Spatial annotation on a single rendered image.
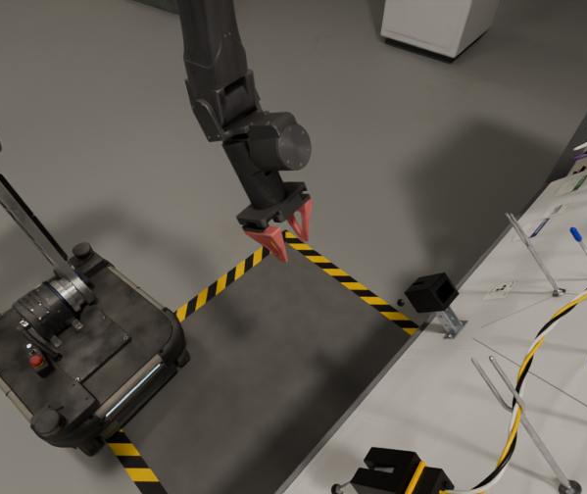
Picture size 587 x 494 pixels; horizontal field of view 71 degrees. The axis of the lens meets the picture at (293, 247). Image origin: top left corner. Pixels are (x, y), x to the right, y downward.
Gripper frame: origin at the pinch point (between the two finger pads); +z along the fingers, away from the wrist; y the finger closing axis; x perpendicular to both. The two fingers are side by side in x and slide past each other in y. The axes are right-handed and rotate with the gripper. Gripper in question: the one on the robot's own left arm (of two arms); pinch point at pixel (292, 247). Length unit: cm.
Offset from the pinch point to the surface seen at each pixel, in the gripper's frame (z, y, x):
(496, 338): 18.0, 6.8, -26.9
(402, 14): 14, 289, 145
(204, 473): 84, -29, 62
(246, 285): 65, 36, 99
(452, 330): 21.1, 8.4, -19.0
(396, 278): 90, 82, 54
